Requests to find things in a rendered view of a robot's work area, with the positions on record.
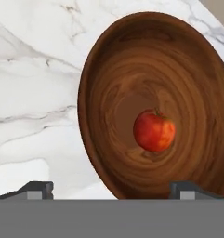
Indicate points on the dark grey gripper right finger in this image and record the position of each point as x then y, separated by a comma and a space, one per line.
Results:
186, 188

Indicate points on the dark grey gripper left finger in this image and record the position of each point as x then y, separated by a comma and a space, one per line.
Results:
36, 188

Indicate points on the red apple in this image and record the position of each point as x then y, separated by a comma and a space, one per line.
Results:
154, 130

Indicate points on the brown wooden bowl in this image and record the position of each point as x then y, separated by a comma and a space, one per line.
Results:
184, 71

